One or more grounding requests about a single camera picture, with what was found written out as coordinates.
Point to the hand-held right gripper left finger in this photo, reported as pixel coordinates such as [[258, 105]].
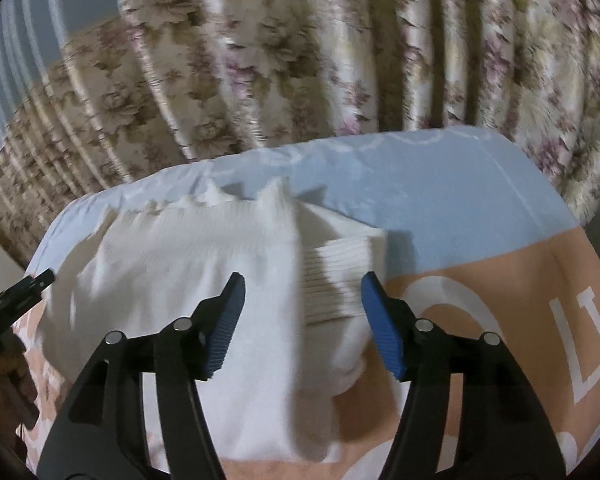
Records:
[[226, 327]]

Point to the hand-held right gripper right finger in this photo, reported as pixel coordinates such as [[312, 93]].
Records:
[[381, 325]]

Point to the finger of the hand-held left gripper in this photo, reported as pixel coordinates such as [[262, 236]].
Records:
[[27, 286]]

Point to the white knit sweater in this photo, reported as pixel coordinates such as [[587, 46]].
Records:
[[190, 280]]

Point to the orange and blue printed bedsheet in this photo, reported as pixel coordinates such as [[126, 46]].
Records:
[[470, 240]]

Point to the blue floral curtain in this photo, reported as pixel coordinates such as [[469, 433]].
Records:
[[300, 60]]

